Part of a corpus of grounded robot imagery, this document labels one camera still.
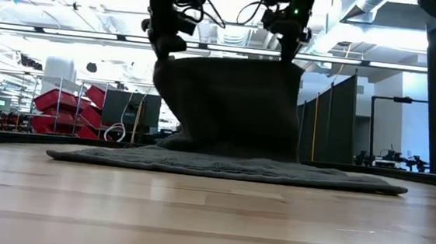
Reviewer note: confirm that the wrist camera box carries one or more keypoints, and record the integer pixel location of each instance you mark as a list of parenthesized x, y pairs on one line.
[(187, 24), (273, 20)]

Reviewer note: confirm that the small black round fixture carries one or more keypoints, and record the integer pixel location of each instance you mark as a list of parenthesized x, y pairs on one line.
[(91, 67)]

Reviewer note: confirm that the black pipe frame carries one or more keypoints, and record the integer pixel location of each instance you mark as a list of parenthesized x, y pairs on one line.
[(403, 99)]

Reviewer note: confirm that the white cylindrical tank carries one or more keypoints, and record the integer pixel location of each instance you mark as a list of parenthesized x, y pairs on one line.
[(58, 68)]

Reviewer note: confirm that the background robot rig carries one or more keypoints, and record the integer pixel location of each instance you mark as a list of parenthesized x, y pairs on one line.
[(390, 157)]

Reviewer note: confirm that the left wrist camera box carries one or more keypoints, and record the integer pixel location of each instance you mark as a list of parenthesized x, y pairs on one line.
[(187, 24)]

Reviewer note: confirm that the dark grey terry towel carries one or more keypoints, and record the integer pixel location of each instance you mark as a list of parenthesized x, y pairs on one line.
[(223, 107)]

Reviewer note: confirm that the red plastic storage bin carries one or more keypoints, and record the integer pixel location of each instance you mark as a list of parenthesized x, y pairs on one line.
[(56, 99), (91, 116), (95, 96), (46, 122), (86, 132)]

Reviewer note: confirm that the long ceiling light bar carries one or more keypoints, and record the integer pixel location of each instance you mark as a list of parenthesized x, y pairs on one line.
[(77, 33)]

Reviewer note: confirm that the grey metal shelf rack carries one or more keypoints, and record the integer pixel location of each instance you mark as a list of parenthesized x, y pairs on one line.
[(60, 84)]

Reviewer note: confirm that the dark grey room divider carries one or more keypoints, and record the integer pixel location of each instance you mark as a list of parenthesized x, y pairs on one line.
[(338, 123)]

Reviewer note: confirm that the dark flat monitor screen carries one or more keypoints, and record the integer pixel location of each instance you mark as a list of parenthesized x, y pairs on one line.
[(149, 109)]

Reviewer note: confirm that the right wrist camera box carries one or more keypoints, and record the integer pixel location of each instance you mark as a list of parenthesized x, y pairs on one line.
[(273, 20)]

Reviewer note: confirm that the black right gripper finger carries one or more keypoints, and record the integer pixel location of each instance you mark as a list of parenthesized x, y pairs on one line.
[(290, 51)]

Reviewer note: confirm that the silver ceiling air duct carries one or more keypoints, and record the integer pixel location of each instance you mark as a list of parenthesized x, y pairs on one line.
[(371, 3)]

